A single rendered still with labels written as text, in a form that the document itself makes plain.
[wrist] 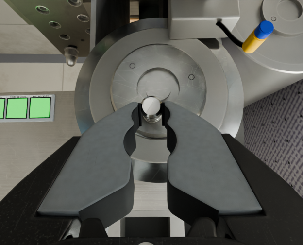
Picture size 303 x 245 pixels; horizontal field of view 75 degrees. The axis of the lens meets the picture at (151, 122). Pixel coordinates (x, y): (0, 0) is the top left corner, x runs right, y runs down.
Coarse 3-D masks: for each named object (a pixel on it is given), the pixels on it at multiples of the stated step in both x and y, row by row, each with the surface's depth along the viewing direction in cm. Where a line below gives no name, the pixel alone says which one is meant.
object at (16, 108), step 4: (8, 100) 51; (12, 100) 51; (16, 100) 51; (20, 100) 51; (24, 100) 51; (8, 104) 51; (12, 104) 51; (16, 104) 51; (20, 104) 51; (24, 104) 50; (8, 108) 50; (12, 108) 50; (16, 108) 50; (20, 108) 50; (24, 108) 50; (8, 112) 50; (12, 112) 50; (16, 112) 50; (20, 112) 50; (24, 112) 50; (8, 116) 50; (12, 116) 50; (16, 116) 50; (20, 116) 50; (24, 116) 50
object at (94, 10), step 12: (96, 0) 19; (108, 0) 24; (120, 0) 33; (96, 12) 19; (108, 12) 24; (120, 12) 33; (96, 24) 19; (108, 24) 24; (120, 24) 32; (96, 36) 19
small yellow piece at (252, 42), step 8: (216, 24) 15; (264, 24) 11; (272, 24) 11; (224, 32) 14; (256, 32) 11; (264, 32) 11; (232, 40) 14; (248, 40) 12; (256, 40) 11; (264, 40) 11; (248, 48) 12; (256, 48) 12
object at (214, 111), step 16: (144, 32) 17; (160, 32) 17; (112, 48) 17; (128, 48) 17; (192, 48) 17; (208, 48) 17; (112, 64) 17; (208, 64) 16; (96, 80) 16; (208, 80) 16; (224, 80) 16; (96, 96) 16; (208, 96) 16; (224, 96) 16; (96, 112) 16; (112, 112) 16; (208, 112) 16; (224, 112) 16; (144, 144) 16; (160, 144) 16; (144, 160) 15; (160, 160) 15
